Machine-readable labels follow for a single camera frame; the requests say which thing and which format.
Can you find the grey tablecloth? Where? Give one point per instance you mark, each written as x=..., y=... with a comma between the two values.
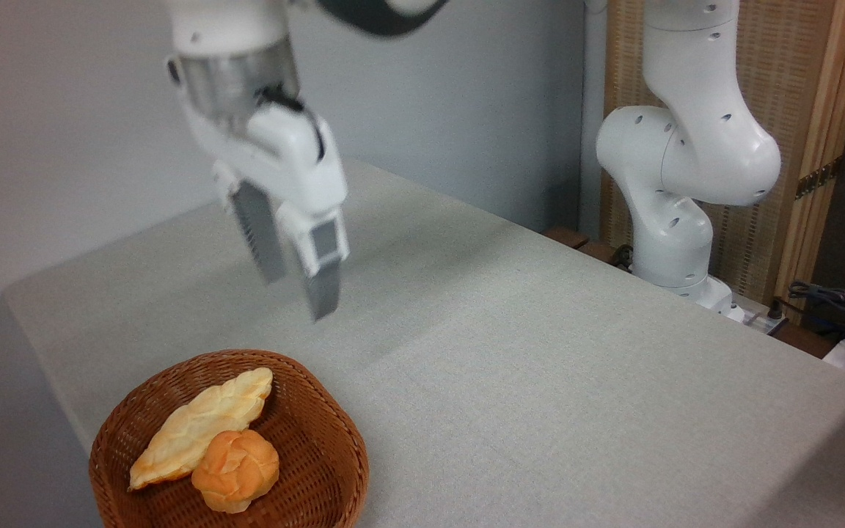
x=540, y=381

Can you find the round orange knotted bread roll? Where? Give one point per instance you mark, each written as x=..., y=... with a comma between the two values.
x=235, y=469

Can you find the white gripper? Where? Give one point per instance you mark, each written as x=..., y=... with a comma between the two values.
x=290, y=161

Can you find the grey vertical pipe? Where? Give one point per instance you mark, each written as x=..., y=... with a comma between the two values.
x=593, y=110

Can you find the white power strip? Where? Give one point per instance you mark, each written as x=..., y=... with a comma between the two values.
x=756, y=320

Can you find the brown wooden base board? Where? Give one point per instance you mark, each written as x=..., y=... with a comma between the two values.
x=576, y=238

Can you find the long pale leaf-shaped bread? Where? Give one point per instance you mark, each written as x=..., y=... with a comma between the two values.
x=199, y=422

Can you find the brown woven wicker basket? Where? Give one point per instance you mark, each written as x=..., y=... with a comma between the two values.
x=320, y=455

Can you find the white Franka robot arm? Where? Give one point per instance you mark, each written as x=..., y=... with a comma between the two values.
x=686, y=147

